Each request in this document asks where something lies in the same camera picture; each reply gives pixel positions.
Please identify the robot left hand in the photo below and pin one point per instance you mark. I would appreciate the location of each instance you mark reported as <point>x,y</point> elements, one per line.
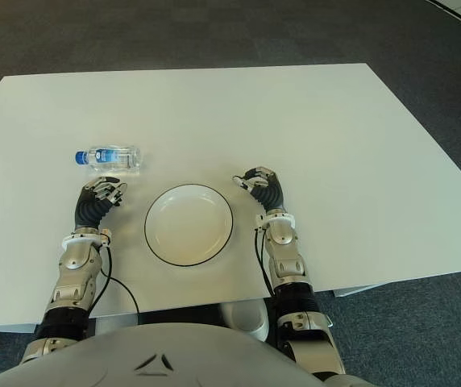
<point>93,209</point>

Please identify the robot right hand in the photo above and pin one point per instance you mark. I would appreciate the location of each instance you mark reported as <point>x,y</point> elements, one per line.
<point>271,193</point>

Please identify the white robot leg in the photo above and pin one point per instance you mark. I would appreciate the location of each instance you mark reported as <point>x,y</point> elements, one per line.
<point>246,318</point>

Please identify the robot left arm silver black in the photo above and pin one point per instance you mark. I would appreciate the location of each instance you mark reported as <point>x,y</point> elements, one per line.
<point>75,274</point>

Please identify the clear water bottle blue cap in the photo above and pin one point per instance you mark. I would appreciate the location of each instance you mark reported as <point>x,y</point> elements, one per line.
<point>113,159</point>

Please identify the robot right arm silver black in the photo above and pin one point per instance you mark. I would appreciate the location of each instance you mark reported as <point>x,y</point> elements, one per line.
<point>291,282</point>

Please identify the grey robot torso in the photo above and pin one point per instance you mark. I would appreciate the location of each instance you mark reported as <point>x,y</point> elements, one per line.
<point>182,354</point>

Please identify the white plate black rim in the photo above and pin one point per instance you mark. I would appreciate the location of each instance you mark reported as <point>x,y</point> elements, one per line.
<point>190,230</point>

